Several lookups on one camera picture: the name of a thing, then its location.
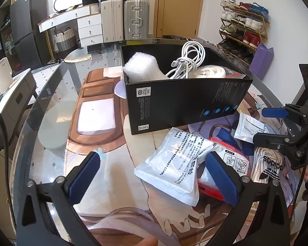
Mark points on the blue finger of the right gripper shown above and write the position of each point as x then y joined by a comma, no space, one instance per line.
274,112

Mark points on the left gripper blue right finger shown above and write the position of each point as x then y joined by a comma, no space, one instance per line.
225,178

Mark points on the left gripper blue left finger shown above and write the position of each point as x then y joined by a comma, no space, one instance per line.
81,176

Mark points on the small white paper packet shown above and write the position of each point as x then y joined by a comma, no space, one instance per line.
248,127

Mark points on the red edged white packet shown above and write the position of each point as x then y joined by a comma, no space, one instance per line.
232,157

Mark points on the white adidas shoelaces bag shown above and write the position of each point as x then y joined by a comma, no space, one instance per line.
267,165

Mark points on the green white sachet packet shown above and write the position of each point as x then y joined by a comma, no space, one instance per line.
172,168

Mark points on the white foam block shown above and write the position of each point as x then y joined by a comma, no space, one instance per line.
143,67

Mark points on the person's left hand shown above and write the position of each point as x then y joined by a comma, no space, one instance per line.
149,241

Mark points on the anime printed desk mat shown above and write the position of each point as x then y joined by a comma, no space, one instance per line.
121,209

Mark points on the purple paper bag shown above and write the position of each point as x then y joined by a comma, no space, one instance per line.
261,61

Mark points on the wooden shoe rack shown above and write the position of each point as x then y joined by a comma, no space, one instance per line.
243,28

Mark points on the grey side cabinet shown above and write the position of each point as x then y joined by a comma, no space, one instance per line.
15,101

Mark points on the black cardboard box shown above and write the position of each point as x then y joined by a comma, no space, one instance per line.
162,104

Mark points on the white electric kettle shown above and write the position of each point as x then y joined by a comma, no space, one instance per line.
6,79

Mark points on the tan wooden door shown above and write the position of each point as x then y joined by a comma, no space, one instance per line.
177,18

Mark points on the grey white woven basket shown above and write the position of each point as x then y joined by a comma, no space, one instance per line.
66,40

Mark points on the black refrigerator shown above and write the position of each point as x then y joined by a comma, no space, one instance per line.
31,45

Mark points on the silver aluminium suitcase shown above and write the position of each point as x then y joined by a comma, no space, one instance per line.
136,19

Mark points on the white dressing desk with drawers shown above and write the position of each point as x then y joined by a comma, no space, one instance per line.
85,20

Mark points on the white suitcase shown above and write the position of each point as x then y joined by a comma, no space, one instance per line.
112,20

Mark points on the oval black framed mirror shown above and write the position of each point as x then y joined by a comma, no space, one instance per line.
63,5

